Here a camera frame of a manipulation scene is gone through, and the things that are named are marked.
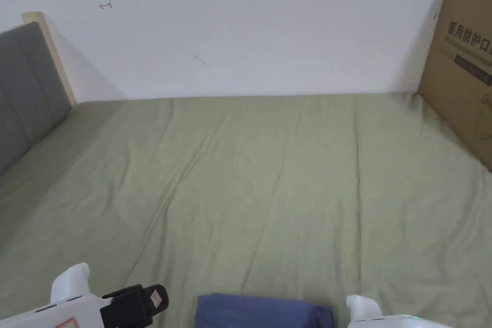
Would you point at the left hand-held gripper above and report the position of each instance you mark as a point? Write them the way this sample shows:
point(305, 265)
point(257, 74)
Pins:
point(73, 305)

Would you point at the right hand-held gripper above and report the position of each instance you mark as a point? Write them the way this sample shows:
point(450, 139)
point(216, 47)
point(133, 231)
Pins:
point(384, 316)

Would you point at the dark blue folded garment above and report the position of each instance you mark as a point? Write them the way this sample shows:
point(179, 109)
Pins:
point(253, 312)

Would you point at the bed with pale green sheet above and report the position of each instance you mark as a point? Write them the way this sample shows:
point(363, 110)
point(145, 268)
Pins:
point(246, 189)

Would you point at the brown cardboard carton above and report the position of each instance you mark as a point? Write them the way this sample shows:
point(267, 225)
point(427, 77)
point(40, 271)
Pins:
point(461, 86)

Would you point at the grey padded headboard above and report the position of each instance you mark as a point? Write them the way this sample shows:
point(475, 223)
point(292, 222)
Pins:
point(27, 93)

